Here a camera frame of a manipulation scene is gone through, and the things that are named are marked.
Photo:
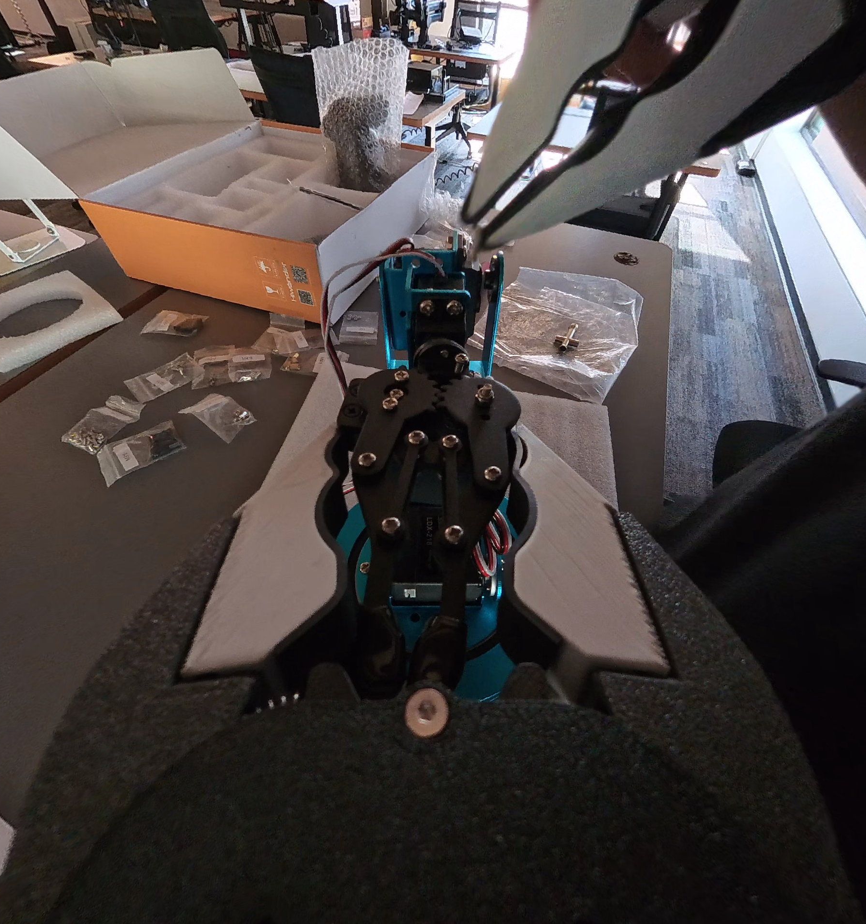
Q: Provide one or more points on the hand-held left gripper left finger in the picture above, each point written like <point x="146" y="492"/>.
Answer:
<point x="267" y="578"/>

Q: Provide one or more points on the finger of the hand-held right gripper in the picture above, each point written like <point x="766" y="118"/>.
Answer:
<point x="549" y="87"/>
<point x="722" y="116"/>

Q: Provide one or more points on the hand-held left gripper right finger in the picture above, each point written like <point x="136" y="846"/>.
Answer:
<point x="592" y="578"/>

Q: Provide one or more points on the blue toy robot arm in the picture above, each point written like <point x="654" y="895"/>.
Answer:
<point x="426" y="296"/>

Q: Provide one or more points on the dark grey desk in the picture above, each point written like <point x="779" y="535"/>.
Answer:
<point x="86" y="578"/>

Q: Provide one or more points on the person's right hand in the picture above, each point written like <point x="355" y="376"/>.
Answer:
<point x="650" y="44"/>

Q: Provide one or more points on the white foam sheet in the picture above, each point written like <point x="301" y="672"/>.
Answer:
<point x="570" y="433"/>

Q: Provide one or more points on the bubble wrap bag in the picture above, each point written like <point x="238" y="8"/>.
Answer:
<point x="361" y="116"/>

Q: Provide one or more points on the pile of small parts bags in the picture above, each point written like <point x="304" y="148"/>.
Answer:
<point x="173" y="404"/>

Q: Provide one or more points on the clear plastic bag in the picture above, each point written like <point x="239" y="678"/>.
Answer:
<point x="592" y="311"/>

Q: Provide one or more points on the thin metal tool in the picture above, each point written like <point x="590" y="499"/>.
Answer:
<point x="329" y="192"/>

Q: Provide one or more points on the black office chair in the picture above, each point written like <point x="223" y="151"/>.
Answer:
<point x="794" y="426"/>

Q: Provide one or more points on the white parts box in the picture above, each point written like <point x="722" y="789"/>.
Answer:
<point x="173" y="137"/>

